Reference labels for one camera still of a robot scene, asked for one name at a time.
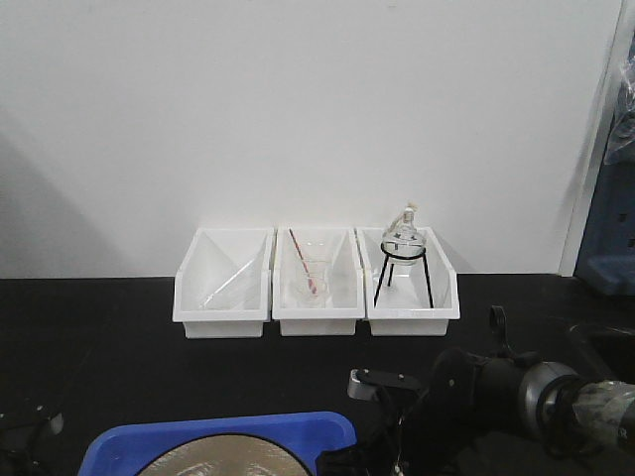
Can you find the right white storage bin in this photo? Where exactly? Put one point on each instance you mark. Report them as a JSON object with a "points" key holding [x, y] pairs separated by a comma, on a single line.
{"points": [[403, 308]]}

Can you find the blue plastic tray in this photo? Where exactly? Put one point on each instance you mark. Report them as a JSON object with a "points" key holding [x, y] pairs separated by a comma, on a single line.
{"points": [[126, 449]]}

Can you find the blue equipment at right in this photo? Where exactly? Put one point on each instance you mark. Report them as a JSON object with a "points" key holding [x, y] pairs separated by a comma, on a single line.
{"points": [[606, 256]]}

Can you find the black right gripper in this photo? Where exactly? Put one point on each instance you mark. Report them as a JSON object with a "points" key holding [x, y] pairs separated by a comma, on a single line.
{"points": [[418, 438]]}

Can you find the beige plate black rim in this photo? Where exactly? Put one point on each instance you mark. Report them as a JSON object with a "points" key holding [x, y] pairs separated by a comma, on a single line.
{"points": [[227, 454]]}

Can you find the glass stirring rod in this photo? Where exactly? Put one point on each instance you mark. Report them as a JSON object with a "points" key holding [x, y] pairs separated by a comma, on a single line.
{"points": [[240, 287]]}

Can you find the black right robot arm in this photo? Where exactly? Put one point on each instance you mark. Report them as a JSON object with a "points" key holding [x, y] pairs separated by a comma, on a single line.
{"points": [[468, 395]]}

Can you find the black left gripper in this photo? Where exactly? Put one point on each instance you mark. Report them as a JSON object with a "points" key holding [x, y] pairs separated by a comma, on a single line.
{"points": [[22, 436]]}

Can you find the black wire tripod stand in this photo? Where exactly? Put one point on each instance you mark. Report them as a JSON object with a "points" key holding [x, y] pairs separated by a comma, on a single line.
{"points": [[425, 277]]}

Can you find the white storage bin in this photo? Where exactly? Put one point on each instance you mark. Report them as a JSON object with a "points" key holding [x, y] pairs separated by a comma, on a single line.
{"points": [[344, 306], [403, 308], [212, 257]]}

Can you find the black sink basin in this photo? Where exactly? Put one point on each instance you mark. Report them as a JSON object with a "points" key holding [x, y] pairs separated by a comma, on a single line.
{"points": [[608, 350]]}

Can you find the left white storage bin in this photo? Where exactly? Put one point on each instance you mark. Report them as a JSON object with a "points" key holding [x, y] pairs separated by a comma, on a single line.
{"points": [[212, 257]]}

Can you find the middle white storage bin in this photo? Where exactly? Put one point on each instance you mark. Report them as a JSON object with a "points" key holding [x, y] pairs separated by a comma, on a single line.
{"points": [[344, 306]]}

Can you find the glass alcohol lamp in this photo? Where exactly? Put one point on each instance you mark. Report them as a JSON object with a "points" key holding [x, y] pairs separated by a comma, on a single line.
{"points": [[402, 241]]}

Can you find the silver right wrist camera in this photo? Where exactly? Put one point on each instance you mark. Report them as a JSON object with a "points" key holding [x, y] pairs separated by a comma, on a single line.
{"points": [[364, 384]]}

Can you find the glass beaker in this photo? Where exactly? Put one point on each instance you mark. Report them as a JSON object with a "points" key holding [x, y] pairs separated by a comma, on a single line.
{"points": [[318, 266]]}

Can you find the red striped thermometer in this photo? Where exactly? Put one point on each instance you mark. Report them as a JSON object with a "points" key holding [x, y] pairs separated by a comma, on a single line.
{"points": [[310, 280]]}

